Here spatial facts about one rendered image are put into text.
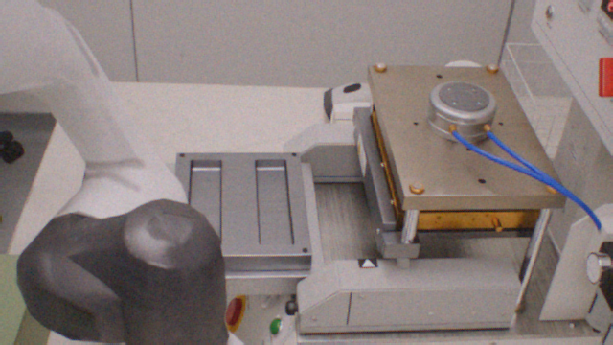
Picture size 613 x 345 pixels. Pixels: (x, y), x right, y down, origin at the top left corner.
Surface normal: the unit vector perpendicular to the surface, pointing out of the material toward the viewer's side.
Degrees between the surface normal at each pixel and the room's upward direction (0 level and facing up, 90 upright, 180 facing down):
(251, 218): 0
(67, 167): 0
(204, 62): 90
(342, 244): 0
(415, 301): 90
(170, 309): 86
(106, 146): 98
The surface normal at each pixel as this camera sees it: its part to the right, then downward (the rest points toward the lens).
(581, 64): -1.00, 0.00
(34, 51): 0.95, 0.14
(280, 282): 0.07, 0.62
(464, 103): 0.05, -0.79
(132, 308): -0.52, 0.48
